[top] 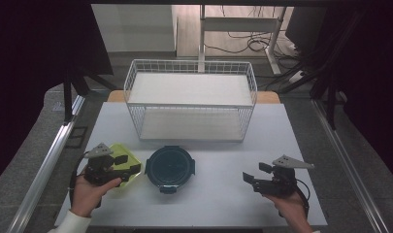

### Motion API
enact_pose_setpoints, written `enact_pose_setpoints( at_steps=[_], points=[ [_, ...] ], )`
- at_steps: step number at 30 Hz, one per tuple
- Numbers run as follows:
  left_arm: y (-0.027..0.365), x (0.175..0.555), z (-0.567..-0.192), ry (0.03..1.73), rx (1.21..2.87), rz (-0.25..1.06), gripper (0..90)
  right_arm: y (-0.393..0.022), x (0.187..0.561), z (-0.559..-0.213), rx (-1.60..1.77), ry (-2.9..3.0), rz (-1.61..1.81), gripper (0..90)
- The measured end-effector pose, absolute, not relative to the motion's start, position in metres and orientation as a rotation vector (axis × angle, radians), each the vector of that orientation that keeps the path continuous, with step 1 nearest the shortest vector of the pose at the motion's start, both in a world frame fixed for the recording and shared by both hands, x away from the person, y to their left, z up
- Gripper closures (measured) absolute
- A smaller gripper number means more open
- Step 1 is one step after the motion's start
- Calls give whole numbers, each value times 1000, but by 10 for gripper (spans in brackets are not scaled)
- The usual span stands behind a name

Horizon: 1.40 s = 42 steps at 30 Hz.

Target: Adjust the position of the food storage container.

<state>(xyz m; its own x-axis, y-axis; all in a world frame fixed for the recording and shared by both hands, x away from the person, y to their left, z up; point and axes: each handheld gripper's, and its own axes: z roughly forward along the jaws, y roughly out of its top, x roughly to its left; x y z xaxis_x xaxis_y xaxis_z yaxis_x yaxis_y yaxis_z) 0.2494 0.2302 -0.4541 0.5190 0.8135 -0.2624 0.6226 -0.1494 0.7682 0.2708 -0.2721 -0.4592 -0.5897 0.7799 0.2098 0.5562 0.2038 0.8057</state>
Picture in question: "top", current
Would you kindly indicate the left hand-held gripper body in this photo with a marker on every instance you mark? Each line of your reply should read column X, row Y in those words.
column 98, row 168

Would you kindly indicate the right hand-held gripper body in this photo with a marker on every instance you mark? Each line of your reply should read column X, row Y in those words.
column 281, row 181

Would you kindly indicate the yellow-green rectangular plastic container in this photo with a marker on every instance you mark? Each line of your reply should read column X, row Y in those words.
column 127, row 155

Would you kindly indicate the round dark blue lidded container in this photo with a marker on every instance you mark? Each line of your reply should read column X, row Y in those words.
column 170, row 168

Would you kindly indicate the person's right hand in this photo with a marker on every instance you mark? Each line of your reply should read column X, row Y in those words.
column 289, row 207

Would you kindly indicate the person's left hand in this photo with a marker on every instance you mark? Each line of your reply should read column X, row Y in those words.
column 87, row 195

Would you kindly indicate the wooden board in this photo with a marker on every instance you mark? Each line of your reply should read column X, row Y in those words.
column 114, row 96

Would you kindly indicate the black stand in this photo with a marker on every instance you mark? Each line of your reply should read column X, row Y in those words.
column 330, row 81
column 68, row 93

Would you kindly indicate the white power strip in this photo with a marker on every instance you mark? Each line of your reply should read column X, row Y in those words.
column 296, row 77

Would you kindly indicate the dark curtain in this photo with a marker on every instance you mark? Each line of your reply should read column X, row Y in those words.
column 32, row 64
column 375, row 81

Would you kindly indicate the white cabinet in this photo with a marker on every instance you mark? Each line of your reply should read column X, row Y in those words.
column 136, row 27

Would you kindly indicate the aluminium rail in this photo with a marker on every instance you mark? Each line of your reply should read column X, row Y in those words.
column 346, row 161
column 45, row 168

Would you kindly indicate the white metal desk frame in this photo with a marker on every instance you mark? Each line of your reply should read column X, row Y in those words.
column 239, row 24

